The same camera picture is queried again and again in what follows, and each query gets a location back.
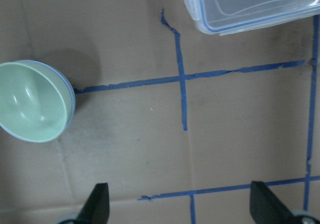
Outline blue bowl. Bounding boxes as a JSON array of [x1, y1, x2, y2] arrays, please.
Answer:
[[0, 59, 77, 140]]

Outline green bowl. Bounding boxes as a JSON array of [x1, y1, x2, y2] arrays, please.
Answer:
[[0, 61, 71, 143]]

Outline clear plastic food container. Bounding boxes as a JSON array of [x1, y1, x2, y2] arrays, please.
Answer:
[[183, 0, 320, 36]]

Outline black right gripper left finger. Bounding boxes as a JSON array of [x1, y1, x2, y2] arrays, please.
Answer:
[[75, 182, 110, 224]]

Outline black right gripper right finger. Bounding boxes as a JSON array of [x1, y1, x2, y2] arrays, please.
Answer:
[[249, 181, 296, 224]]

